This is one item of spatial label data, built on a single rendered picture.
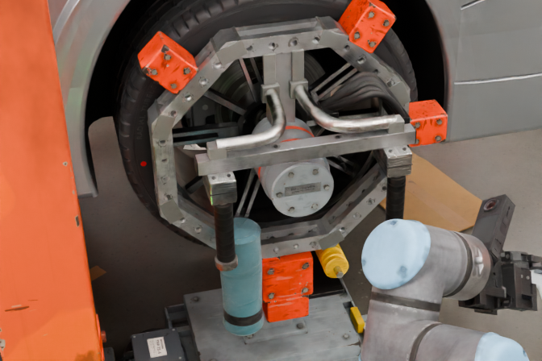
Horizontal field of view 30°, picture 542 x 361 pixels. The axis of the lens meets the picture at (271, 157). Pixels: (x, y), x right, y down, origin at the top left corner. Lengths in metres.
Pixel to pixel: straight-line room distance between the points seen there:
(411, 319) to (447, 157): 2.44
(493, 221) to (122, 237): 2.03
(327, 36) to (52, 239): 0.71
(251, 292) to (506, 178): 1.66
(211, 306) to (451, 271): 1.43
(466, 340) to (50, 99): 0.67
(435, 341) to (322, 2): 1.00
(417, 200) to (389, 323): 2.18
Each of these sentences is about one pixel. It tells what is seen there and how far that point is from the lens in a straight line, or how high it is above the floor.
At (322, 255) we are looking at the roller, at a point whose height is 0.53.
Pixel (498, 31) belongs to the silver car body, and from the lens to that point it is 2.26.
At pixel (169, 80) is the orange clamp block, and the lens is 1.96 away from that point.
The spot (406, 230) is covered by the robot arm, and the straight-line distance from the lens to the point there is 1.27.
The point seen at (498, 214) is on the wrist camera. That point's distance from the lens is 1.46.
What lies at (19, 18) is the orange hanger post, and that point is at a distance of 1.42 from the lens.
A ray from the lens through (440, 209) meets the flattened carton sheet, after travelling 3.41.
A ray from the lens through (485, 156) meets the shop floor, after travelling 3.72.
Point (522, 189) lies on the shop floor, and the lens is 3.57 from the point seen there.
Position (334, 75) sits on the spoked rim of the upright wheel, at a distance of 2.17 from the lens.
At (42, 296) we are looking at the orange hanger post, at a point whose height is 0.92.
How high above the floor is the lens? 1.97
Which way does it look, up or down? 33 degrees down
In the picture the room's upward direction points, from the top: 1 degrees counter-clockwise
